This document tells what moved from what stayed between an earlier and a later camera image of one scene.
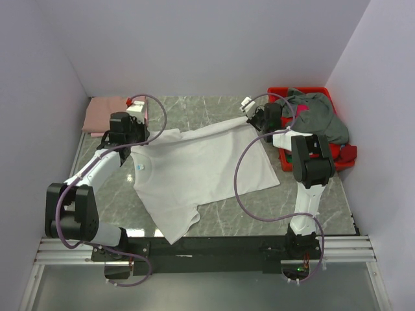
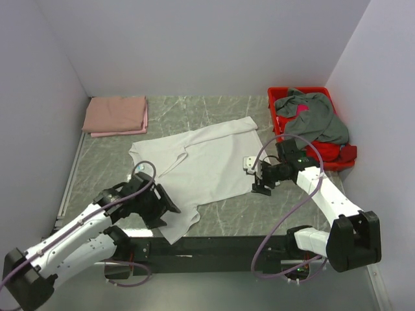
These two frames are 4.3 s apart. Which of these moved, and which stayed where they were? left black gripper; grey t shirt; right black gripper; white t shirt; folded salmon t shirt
Moved: left black gripper; right black gripper
Stayed: white t shirt; folded salmon t shirt; grey t shirt
